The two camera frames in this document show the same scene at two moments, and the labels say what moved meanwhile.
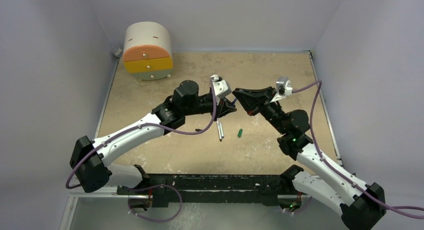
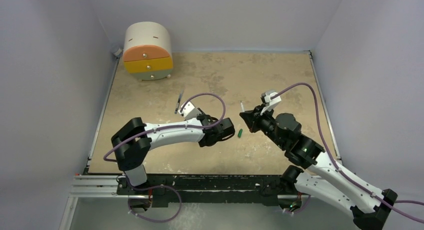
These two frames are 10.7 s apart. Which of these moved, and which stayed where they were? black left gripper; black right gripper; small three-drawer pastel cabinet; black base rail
Moved: black left gripper; black right gripper
Stayed: black base rail; small three-drawer pastel cabinet
